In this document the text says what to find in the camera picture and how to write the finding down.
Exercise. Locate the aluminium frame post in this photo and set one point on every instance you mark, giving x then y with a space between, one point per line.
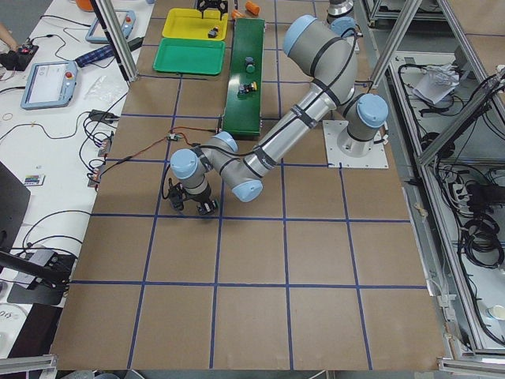
106 15

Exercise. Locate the plain orange cylinder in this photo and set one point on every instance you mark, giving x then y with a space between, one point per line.
252 7

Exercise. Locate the green conveyor belt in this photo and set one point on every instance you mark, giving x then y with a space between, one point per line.
242 113

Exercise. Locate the green plastic tray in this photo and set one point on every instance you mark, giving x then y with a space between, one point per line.
191 56

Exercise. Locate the yellow push button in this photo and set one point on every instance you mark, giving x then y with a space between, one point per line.
247 88
213 33

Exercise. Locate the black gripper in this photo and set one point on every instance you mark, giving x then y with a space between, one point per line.
202 198
213 5

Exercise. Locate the yellow plastic tray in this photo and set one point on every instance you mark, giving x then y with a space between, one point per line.
182 23

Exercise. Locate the small green circuit board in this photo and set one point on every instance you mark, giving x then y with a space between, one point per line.
174 137

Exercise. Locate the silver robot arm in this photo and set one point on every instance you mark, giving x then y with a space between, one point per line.
330 61
338 14

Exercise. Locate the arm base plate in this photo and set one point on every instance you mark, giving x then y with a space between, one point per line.
345 152

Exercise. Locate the black power adapter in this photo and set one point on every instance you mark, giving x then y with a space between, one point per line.
135 43

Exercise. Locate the orange cylinder labelled 4680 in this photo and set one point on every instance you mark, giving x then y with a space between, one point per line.
235 14

